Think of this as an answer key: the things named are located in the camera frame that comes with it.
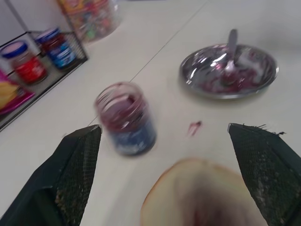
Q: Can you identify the red label jam jar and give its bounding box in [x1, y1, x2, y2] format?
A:
[0, 40, 49, 85]

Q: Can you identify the round metal plate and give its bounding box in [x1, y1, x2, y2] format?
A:
[179, 43, 280, 99]

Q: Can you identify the metal spoon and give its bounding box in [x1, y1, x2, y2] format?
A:
[220, 28, 238, 83]

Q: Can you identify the pink potato chips bag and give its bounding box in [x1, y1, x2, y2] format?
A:
[0, 68, 36, 116]

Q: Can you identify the red jam stain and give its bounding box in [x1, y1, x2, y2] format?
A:
[187, 120, 203, 137]

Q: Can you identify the white bread slice with jam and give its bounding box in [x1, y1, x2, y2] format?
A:
[140, 157, 271, 226]

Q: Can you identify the yellow lid candy jar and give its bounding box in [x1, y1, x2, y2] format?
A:
[57, 0, 123, 43]

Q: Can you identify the blue label closed jam jar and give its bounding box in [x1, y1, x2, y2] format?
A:
[35, 27, 78, 71]

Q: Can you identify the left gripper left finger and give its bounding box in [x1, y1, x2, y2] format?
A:
[0, 124, 103, 226]

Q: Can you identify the open blueberry jam jar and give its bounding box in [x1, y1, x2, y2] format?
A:
[94, 81, 158, 157]

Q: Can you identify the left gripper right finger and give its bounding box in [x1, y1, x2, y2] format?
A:
[227, 122, 301, 226]

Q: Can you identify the black wire rack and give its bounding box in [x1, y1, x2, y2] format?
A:
[0, 0, 90, 132]

